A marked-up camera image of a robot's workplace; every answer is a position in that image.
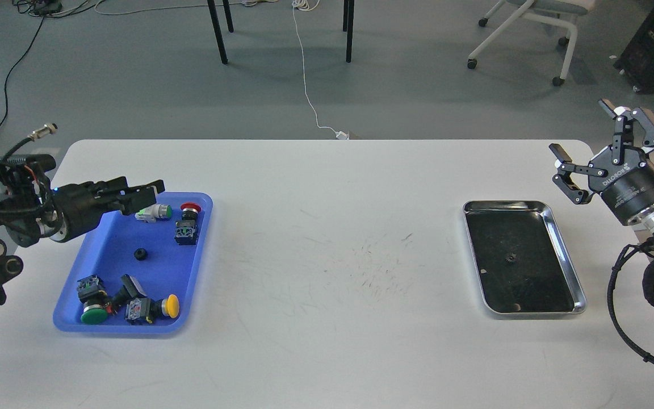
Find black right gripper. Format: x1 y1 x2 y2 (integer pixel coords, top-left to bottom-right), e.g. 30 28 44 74
549 98 654 228

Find black switch part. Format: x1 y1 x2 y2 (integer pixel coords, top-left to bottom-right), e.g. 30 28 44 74
112 274 148 308

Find green white push button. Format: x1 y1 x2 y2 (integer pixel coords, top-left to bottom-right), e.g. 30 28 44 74
135 203 173 223

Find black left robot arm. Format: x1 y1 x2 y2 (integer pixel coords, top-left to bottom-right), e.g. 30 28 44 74
0 123 165 305

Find yellow push button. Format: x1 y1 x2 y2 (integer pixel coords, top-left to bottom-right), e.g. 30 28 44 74
124 294 180 324

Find blue plastic tray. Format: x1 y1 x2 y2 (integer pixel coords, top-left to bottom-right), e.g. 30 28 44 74
53 191 213 337

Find red emergency stop button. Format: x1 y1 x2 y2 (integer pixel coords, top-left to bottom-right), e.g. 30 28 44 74
174 202 202 245

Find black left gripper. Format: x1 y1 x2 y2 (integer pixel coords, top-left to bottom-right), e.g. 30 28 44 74
50 180 165 243

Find black cable on floor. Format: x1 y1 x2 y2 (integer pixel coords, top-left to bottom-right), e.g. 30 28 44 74
0 0 96 214

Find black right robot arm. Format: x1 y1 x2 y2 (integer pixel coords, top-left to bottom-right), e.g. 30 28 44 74
549 99 654 365

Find white office chair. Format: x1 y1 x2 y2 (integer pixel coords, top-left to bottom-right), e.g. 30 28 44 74
465 1 599 87

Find black table legs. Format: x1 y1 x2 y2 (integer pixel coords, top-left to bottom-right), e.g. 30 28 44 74
207 0 355 64

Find silver metal tray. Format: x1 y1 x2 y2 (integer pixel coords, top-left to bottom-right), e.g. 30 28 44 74
463 201 586 319

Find white cable on floor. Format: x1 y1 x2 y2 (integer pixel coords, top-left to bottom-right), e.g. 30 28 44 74
291 0 350 140

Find large green push button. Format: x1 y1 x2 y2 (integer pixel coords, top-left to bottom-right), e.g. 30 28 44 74
76 274 111 324

